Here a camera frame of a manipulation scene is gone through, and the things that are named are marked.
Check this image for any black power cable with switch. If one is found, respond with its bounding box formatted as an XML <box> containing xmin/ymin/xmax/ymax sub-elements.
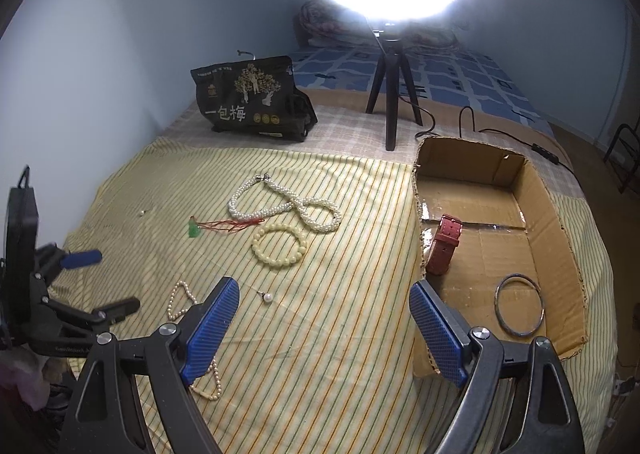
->
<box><xmin>414</xmin><ymin>104</ymin><xmax>581</xmax><ymax>175</ymax></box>

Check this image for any thin pearl necklace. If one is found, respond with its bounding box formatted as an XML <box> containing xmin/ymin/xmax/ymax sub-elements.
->
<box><xmin>167</xmin><ymin>280</ymin><xmax>223</xmax><ymax>402</ymax></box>

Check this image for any beige checked sheet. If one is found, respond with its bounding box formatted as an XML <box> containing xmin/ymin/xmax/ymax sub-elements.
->
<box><xmin>155</xmin><ymin>94</ymin><xmax>586</xmax><ymax>200</ymax></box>

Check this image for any pink cloth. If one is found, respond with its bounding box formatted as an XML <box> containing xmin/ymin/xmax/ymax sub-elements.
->
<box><xmin>0</xmin><ymin>348</ymin><xmax>51</xmax><ymax>411</ymax></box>

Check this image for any red watch strap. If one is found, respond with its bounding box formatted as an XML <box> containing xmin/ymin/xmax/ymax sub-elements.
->
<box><xmin>425</xmin><ymin>215</ymin><xmax>463</xmax><ymax>277</ymax></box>

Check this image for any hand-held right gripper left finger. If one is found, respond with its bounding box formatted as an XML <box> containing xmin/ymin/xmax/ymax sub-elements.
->
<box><xmin>59</xmin><ymin>276</ymin><xmax>240</xmax><ymax>454</ymax></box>

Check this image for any silver bangle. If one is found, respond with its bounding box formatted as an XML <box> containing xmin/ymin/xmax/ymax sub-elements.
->
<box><xmin>494</xmin><ymin>273</ymin><xmax>546</xmax><ymax>336</ymax></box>

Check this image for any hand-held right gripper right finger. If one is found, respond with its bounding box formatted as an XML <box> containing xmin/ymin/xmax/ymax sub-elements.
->
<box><xmin>408</xmin><ymin>280</ymin><xmax>586</xmax><ymax>454</ymax></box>

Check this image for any thick white pearl necklace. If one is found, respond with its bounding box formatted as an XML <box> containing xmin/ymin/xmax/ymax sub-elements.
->
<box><xmin>227</xmin><ymin>174</ymin><xmax>343</xmax><ymax>235</ymax></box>

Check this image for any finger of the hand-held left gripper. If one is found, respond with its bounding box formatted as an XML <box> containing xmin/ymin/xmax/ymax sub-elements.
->
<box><xmin>44</xmin><ymin>296</ymin><xmax>141</xmax><ymax>331</ymax></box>
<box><xmin>32</xmin><ymin>243</ymin><xmax>104</xmax><ymax>281</ymax></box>

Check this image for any black chair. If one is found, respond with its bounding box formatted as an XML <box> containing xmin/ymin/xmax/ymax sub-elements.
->
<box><xmin>602</xmin><ymin>116</ymin><xmax>640</xmax><ymax>195</ymax></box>

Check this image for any black tripod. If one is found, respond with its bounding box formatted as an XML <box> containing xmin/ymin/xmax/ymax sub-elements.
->
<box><xmin>365</xmin><ymin>21</ymin><xmax>423</xmax><ymax>152</ymax></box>

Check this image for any cream bead bracelet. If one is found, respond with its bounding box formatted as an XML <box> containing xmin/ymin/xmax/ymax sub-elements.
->
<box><xmin>251</xmin><ymin>225</ymin><xmax>309</xmax><ymax>266</ymax></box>

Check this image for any cardboard box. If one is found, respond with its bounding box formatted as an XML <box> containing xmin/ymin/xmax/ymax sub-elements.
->
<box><xmin>411</xmin><ymin>135</ymin><xmax>588</xmax><ymax>379</ymax></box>

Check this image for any black snack bag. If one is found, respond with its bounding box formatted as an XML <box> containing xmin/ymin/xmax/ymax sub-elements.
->
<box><xmin>191</xmin><ymin>55</ymin><xmax>318</xmax><ymax>142</ymax></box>

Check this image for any blue patterned bed sheet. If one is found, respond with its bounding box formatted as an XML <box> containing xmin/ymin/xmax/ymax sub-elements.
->
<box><xmin>290</xmin><ymin>46</ymin><xmax>551</xmax><ymax>127</ymax></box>

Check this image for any green pendant with red cord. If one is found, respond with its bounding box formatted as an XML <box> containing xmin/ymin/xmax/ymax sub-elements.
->
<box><xmin>187</xmin><ymin>216</ymin><xmax>266</xmax><ymax>239</ymax></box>

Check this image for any yellow striped cloth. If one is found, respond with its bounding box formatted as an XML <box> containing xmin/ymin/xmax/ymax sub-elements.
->
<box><xmin>47</xmin><ymin>136</ymin><xmax>618</xmax><ymax>454</ymax></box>

